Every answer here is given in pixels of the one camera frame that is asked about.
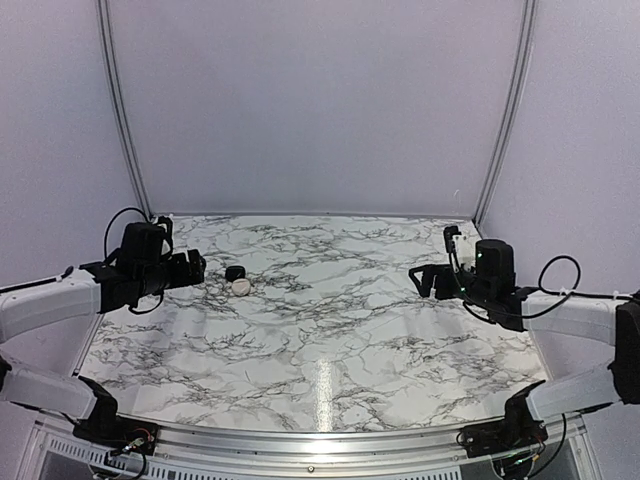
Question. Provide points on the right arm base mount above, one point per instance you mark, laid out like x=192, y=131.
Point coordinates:
x=515, y=429

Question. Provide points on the white round charging case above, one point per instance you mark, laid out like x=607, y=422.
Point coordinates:
x=241, y=287

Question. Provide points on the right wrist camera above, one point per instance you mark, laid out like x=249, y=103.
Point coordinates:
x=461, y=248

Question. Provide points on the aluminium corner post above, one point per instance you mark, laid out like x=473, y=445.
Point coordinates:
x=515, y=92
x=116, y=95

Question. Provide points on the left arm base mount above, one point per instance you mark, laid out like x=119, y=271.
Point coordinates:
x=104, y=426

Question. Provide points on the black earbud charging case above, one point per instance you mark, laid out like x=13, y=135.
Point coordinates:
x=234, y=272

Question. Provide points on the left aluminium corner post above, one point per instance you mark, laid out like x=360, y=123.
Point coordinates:
x=116, y=95

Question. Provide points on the right aluminium corner post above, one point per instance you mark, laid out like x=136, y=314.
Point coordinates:
x=515, y=92

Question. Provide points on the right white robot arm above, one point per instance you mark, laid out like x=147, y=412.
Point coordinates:
x=487, y=289

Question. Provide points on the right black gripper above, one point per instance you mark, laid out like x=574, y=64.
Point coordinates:
x=442, y=270

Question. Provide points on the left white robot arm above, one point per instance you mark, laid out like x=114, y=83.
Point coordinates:
x=145, y=264

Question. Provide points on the aluminium front rail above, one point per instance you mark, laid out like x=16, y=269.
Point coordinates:
x=191, y=452

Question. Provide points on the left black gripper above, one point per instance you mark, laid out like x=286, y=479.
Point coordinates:
x=182, y=278

